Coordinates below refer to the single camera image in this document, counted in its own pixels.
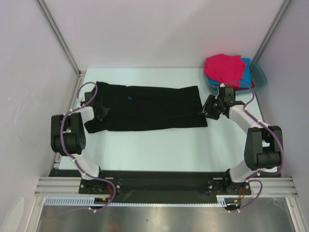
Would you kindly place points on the white cable duct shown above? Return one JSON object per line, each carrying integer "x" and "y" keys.
{"x": 229, "y": 201}
{"x": 76, "y": 201}

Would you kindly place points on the teal plastic basket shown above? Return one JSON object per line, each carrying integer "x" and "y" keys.
{"x": 257, "y": 76}

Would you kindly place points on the pink t shirt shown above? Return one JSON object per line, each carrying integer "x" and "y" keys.
{"x": 225, "y": 69}

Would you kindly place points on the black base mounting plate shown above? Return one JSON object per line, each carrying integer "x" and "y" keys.
{"x": 156, "y": 187}

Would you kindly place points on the aluminium frame post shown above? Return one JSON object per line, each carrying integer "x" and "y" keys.
{"x": 58, "y": 35}
{"x": 274, "y": 25}

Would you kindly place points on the right white cable duct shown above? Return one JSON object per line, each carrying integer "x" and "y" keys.
{"x": 229, "y": 201}

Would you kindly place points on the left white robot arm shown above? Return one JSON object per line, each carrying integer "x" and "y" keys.
{"x": 68, "y": 139}

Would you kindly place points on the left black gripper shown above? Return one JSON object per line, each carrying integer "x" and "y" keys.
{"x": 104, "y": 112}

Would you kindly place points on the left white cable duct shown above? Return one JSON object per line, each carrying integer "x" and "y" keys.
{"x": 76, "y": 201}

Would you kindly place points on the aluminium front rail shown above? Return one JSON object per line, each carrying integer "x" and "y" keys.
{"x": 69, "y": 186}

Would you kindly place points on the black t shirt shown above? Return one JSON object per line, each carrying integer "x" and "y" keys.
{"x": 134, "y": 108}

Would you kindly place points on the left aluminium frame post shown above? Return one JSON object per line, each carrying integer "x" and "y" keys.
{"x": 58, "y": 35}

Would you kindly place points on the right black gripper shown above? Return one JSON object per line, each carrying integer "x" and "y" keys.
{"x": 207, "y": 108}

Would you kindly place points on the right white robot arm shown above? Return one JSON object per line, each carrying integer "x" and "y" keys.
{"x": 263, "y": 152}

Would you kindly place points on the right aluminium frame post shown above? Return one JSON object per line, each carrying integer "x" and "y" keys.
{"x": 274, "y": 25}

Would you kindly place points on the blue t shirt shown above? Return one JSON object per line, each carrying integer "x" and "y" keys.
{"x": 246, "y": 76}

